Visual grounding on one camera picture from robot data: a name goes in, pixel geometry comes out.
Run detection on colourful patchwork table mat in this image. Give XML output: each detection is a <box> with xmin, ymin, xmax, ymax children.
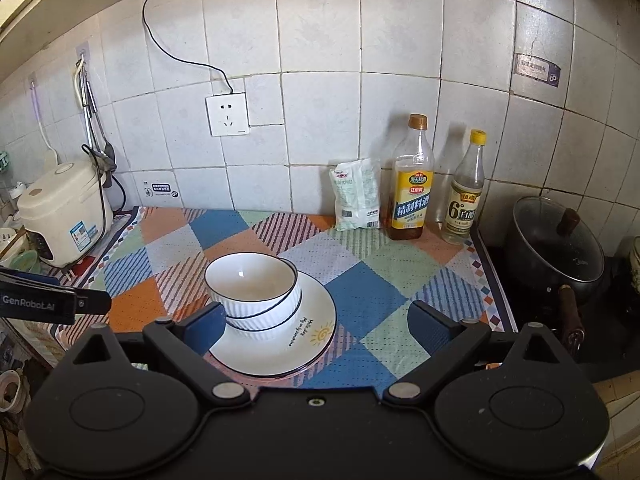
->
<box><xmin>51</xmin><ymin>207</ymin><xmax>508</xmax><ymax>390</ymax></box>

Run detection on hanging kitchen utensils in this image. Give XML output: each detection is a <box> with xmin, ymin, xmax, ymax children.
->
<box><xmin>74</xmin><ymin>52</ymin><xmax>117</xmax><ymax>188</ymax></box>

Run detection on cream enamel milk pot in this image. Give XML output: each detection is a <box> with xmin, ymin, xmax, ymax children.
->
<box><xmin>629</xmin><ymin>236</ymin><xmax>640</xmax><ymax>282</ymax></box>

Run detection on purple wall sticker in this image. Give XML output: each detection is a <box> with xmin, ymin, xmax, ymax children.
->
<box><xmin>143</xmin><ymin>181</ymin><xmax>179</xmax><ymax>198</ymax></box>

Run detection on white green salt bag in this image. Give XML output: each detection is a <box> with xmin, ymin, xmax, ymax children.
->
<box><xmin>329</xmin><ymin>158</ymin><xmax>381</xmax><ymax>231</ymax></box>

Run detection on white ribbed bowl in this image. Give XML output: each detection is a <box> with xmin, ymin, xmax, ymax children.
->
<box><xmin>226</xmin><ymin>259</ymin><xmax>303</xmax><ymax>341</ymax></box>
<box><xmin>210</xmin><ymin>284</ymin><xmax>302</xmax><ymax>332</ymax></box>
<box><xmin>204</xmin><ymin>252</ymin><xmax>294</xmax><ymax>301</ymax></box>

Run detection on grey wall label sticker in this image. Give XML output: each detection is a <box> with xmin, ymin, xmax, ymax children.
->
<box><xmin>514</xmin><ymin>53</ymin><xmax>561</xmax><ymax>88</ymax></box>

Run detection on oil bottle yellow label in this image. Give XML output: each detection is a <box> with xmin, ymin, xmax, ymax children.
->
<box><xmin>385</xmin><ymin>114</ymin><xmax>435</xmax><ymax>240</ymax></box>

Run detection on black pot glass lid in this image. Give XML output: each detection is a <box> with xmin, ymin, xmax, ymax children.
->
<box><xmin>512</xmin><ymin>195</ymin><xmax>606</xmax><ymax>356</ymax></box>

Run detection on black power cable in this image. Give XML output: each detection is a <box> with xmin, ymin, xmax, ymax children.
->
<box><xmin>141</xmin><ymin>0</ymin><xmax>241</xmax><ymax>97</ymax></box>

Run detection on vinegar bottle yellow cap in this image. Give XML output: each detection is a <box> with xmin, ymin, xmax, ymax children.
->
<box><xmin>442</xmin><ymin>129</ymin><xmax>487</xmax><ymax>245</ymax></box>

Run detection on white rice cooker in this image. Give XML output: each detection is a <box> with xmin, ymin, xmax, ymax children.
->
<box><xmin>17</xmin><ymin>160</ymin><xmax>113</xmax><ymax>268</ymax></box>

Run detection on white wall socket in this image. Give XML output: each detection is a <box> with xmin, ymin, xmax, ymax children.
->
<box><xmin>205</xmin><ymin>93</ymin><xmax>250</xmax><ymax>136</ymax></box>

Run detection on white sunshine plate black rim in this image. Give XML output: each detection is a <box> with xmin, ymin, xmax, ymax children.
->
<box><xmin>209</xmin><ymin>273</ymin><xmax>337</xmax><ymax>378</ymax></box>

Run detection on black gas stove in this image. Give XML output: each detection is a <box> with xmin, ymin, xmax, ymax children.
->
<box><xmin>470</xmin><ymin>224</ymin><xmax>640</xmax><ymax>384</ymax></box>

